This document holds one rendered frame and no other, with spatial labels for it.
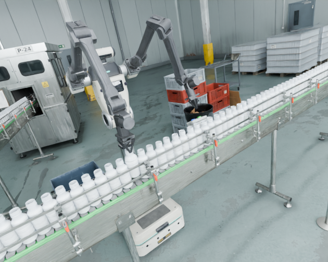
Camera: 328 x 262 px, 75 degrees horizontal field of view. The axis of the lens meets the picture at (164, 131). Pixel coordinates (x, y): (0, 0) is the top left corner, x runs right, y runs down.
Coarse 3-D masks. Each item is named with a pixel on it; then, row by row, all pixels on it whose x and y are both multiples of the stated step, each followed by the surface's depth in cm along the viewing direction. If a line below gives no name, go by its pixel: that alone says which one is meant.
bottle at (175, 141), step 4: (172, 136) 125; (176, 136) 124; (172, 140) 126; (176, 140) 125; (180, 140) 127; (172, 144) 126; (176, 144) 125; (176, 148) 126; (180, 148) 127; (176, 152) 127; (180, 152) 127; (180, 156) 128; (176, 160) 130; (180, 160) 130
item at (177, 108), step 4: (200, 96) 373; (204, 96) 380; (200, 100) 375; (204, 100) 382; (172, 104) 372; (176, 104) 364; (180, 104) 358; (184, 104) 349; (188, 104) 357; (172, 108) 376; (176, 108) 368; (180, 108) 361; (172, 112) 380; (176, 112) 372; (180, 112) 364
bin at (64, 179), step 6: (90, 162) 159; (78, 168) 155; (84, 168) 158; (90, 168) 161; (96, 168) 159; (66, 174) 151; (72, 174) 154; (78, 174) 156; (90, 174) 162; (54, 180) 148; (60, 180) 150; (66, 180) 152; (78, 180) 157; (54, 186) 149; (66, 186) 153
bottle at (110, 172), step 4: (108, 164) 108; (108, 168) 105; (112, 168) 107; (108, 172) 106; (112, 172) 106; (116, 172) 108; (108, 176) 106; (112, 176) 106; (112, 180) 107; (116, 180) 108; (112, 184) 108; (116, 184) 108; (120, 184) 111; (112, 188) 109; (116, 192) 110
